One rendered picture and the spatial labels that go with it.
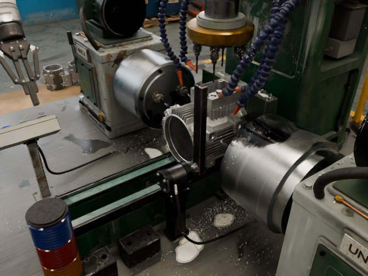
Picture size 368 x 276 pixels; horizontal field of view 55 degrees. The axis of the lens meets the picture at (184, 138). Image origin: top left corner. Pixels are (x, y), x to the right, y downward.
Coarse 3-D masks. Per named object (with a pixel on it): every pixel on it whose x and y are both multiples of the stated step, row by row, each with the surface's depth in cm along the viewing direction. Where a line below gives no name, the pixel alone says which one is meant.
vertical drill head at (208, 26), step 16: (208, 0) 89; (224, 0) 87; (208, 16) 91; (224, 16) 89; (240, 16) 92; (192, 32) 91; (208, 32) 88; (224, 32) 87; (240, 32) 88; (224, 48) 103; (240, 48) 97
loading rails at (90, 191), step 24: (144, 168) 109; (216, 168) 110; (72, 192) 98; (96, 192) 100; (120, 192) 105; (144, 192) 100; (192, 192) 108; (216, 192) 114; (72, 216) 98; (96, 216) 91; (120, 216) 95; (144, 216) 100; (96, 240) 94
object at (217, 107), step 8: (216, 80) 110; (224, 80) 109; (192, 88) 105; (208, 88) 109; (216, 88) 111; (192, 96) 106; (208, 96) 105; (216, 96) 104; (224, 96) 101; (232, 96) 103; (208, 104) 100; (216, 104) 100; (224, 104) 102; (232, 104) 104; (208, 112) 102; (216, 112) 101; (224, 112) 103; (232, 112) 106
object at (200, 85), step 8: (200, 88) 80; (200, 96) 82; (200, 104) 83; (200, 112) 84; (200, 120) 85; (200, 128) 86; (200, 136) 87; (200, 144) 89; (200, 152) 90; (200, 160) 91; (200, 168) 93
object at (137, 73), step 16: (128, 64) 123; (144, 64) 118; (160, 64) 116; (128, 80) 119; (144, 80) 114; (160, 80) 117; (176, 80) 121; (192, 80) 126; (128, 96) 120; (144, 96) 117; (160, 96) 117; (176, 96) 124; (144, 112) 120; (160, 112) 123; (160, 128) 127
